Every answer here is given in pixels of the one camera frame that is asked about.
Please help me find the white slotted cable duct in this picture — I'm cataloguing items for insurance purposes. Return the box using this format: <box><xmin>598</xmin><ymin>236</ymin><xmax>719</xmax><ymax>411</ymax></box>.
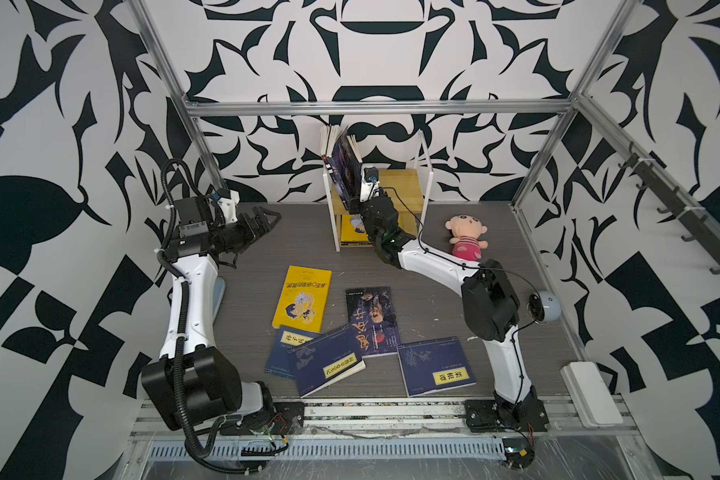
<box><xmin>148</xmin><ymin>437</ymin><xmax>506</xmax><ymax>462</ymax></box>

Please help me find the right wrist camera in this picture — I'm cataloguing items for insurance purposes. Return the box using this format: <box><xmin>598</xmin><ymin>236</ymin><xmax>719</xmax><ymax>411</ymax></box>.
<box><xmin>359</xmin><ymin>166</ymin><xmax>380</xmax><ymax>203</ymax></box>

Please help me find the light blue case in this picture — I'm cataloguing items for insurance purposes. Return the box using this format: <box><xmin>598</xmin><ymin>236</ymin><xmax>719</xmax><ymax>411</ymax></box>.
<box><xmin>212</xmin><ymin>277</ymin><xmax>226</xmax><ymax>322</ymax></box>

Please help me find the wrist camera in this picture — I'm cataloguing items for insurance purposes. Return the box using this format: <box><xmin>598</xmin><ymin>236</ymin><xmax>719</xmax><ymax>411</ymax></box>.
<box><xmin>210</xmin><ymin>188</ymin><xmax>240</xmax><ymax>225</ymax></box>
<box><xmin>359</xmin><ymin>166</ymin><xmax>380</xmax><ymax>203</ymax></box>

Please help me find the pink plush doll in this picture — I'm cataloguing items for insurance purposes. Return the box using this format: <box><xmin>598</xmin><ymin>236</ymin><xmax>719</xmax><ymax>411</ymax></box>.
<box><xmin>445</xmin><ymin>214</ymin><xmax>488</xmax><ymax>261</ymax></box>

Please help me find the purple book orange calligraphy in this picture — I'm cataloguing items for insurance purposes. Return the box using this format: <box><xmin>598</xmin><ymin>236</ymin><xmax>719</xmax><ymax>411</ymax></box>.
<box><xmin>323</xmin><ymin>133</ymin><xmax>348</xmax><ymax>211</ymax></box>

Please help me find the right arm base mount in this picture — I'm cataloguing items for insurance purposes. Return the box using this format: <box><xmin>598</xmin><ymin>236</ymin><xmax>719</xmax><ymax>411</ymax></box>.
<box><xmin>463</xmin><ymin>396</ymin><xmax>549</xmax><ymax>433</ymax></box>

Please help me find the white round speaker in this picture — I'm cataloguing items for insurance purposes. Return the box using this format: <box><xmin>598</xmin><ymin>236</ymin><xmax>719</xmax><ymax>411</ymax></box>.
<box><xmin>527</xmin><ymin>290</ymin><xmax>562</xmax><ymax>324</ymax></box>

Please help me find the white box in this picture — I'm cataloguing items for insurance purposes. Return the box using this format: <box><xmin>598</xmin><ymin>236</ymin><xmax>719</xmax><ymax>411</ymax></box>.
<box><xmin>560</xmin><ymin>361</ymin><xmax>623</xmax><ymax>428</ymax></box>

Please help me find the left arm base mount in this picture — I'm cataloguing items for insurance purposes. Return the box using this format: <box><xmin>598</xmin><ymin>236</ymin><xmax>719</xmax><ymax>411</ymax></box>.
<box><xmin>220</xmin><ymin>401</ymin><xmax>305</xmax><ymax>436</ymax></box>

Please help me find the grey hook rail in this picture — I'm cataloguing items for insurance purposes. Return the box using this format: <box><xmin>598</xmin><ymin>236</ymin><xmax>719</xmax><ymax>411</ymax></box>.
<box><xmin>617</xmin><ymin>142</ymin><xmax>720</xmax><ymax>275</ymax></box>

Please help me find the aluminium frame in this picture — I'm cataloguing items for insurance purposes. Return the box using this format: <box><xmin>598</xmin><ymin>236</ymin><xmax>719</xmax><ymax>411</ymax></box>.
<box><xmin>122</xmin><ymin>0</ymin><xmax>720</xmax><ymax>265</ymax></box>

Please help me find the wooden white-framed bookshelf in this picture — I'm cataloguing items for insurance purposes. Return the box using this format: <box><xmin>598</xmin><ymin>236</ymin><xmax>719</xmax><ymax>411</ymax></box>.
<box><xmin>323</xmin><ymin>133</ymin><xmax>434</xmax><ymax>252</ymax></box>

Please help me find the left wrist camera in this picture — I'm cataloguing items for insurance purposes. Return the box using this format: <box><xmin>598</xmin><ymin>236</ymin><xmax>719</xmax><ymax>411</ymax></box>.
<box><xmin>210</xmin><ymin>188</ymin><xmax>240</xmax><ymax>225</ymax></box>

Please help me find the yellow cartoon book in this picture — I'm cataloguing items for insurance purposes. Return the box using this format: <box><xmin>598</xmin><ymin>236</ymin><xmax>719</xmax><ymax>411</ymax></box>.
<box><xmin>272</xmin><ymin>265</ymin><xmax>332</xmax><ymax>333</ymax></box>
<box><xmin>340</xmin><ymin>215</ymin><xmax>370</xmax><ymax>247</ymax></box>

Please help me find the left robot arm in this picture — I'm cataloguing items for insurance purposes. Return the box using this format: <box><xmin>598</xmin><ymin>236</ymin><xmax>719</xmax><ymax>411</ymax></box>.
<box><xmin>141</xmin><ymin>159</ymin><xmax>288</xmax><ymax>475</ymax></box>

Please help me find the navy book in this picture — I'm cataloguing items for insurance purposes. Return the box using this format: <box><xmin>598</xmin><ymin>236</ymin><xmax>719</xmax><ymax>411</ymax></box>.
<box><xmin>264</xmin><ymin>326</ymin><xmax>319</xmax><ymax>379</ymax></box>
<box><xmin>397</xmin><ymin>336</ymin><xmax>476</xmax><ymax>397</ymax></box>
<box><xmin>287</xmin><ymin>325</ymin><xmax>366</xmax><ymax>398</ymax></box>
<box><xmin>342</xmin><ymin>135</ymin><xmax>362</xmax><ymax>214</ymax></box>

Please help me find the purple book lower centre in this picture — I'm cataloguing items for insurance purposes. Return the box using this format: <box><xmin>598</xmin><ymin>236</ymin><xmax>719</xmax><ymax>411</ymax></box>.
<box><xmin>345</xmin><ymin>286</ymin><xmax>401</xmax><ymax>357</ymax></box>

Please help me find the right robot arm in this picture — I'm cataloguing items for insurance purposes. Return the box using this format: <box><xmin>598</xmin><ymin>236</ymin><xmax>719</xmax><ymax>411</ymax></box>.
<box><xmin>359</xmin><ymin>193</ymin><xmax>545</xmax><ymax>430</ymax></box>

